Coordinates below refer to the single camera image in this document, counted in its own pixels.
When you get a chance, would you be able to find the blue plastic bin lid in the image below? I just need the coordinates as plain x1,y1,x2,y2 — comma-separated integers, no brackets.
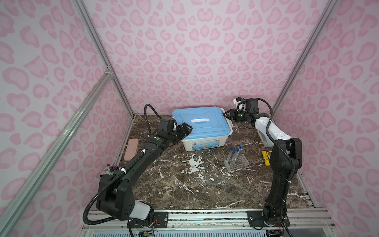
172,107,232,140

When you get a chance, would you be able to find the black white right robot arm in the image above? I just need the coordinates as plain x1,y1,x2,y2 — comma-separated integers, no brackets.
223,97,302,237

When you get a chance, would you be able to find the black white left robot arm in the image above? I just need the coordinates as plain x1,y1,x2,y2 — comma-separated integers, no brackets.
83,117,193,226

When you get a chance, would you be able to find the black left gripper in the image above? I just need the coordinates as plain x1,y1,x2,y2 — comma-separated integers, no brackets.
168,121,192,144

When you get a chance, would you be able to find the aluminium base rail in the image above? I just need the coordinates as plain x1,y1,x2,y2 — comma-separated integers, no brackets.
79,208,335,237

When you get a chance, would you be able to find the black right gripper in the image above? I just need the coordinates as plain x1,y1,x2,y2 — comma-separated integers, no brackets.
223,109,251,123

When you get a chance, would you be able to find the white plastic storage bin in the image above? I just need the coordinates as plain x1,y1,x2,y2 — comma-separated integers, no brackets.
182,118,233,151

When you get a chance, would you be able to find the pink pencil case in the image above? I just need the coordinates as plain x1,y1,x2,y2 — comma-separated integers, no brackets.
123,138,139,162

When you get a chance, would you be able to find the clear test tube rack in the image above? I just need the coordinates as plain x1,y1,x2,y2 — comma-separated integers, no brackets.
224,154,249,172

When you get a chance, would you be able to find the pink pen holder cup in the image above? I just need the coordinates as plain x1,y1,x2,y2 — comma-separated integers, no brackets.
102,164,119,175

